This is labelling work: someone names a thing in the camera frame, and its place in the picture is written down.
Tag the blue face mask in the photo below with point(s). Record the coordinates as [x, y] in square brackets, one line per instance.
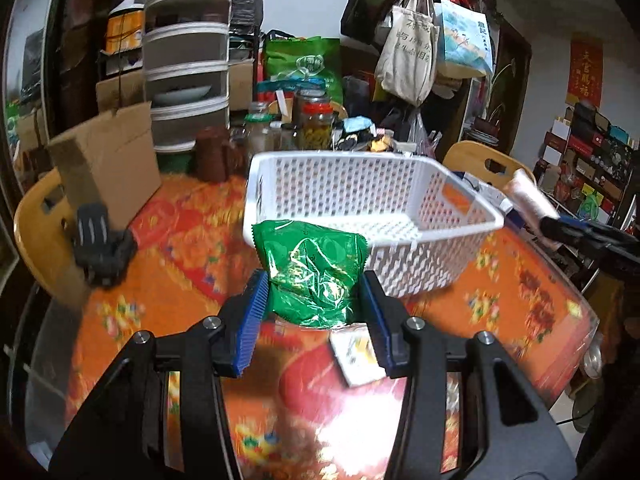
[357, 124]

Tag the small white yellow packet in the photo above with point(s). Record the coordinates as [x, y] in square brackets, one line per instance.
[356, 355]

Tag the red wall poster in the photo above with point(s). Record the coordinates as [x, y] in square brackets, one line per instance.
[585, 72]

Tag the glass pickle jar red lid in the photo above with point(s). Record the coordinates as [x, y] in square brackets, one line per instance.
[316, 122]

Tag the white power strip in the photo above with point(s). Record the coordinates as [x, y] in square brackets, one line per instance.
[487, 192]

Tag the wooden chair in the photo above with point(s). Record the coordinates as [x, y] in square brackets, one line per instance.
[480, 160]
[37, 237]

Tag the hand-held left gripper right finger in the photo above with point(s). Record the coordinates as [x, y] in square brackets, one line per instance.
[376, 327]

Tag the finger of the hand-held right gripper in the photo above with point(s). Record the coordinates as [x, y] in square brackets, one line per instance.
[570, 230]

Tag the blue white paper bag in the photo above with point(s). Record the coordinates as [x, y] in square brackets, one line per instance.
[462, 42]

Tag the green shopping bag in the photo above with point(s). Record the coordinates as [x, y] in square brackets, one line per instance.
[305, 67]

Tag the shelf of gift boxes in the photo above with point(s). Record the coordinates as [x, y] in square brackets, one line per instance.
[585, 160]

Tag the white perforated plastic basket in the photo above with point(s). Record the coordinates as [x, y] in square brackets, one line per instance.
[350, 195]

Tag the green foil snack packet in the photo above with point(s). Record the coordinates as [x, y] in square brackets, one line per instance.
[310, 275]

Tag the brown cardboard box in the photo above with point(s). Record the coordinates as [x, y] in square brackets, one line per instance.
[107, 170]

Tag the beige canvas tote bag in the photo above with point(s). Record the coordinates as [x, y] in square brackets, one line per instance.
[406, 55]

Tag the flat cardboard sheet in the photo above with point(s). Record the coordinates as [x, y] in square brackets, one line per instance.
[117, 92]

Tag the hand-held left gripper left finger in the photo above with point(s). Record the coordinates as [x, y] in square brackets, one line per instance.
[250, 322]

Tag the plastic jar green lid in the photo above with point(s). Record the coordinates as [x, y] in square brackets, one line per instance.
[258, 127]

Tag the black hanging bag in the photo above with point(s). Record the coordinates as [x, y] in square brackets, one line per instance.
[367, 2]

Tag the tiered mesh storage rack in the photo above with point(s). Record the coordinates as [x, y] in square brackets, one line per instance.
[187, 60]

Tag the orange floral tablecloth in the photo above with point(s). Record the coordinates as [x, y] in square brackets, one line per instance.
[190, 270]

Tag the black plastic clamp mount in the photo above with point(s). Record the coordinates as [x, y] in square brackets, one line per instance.
[100, 247]

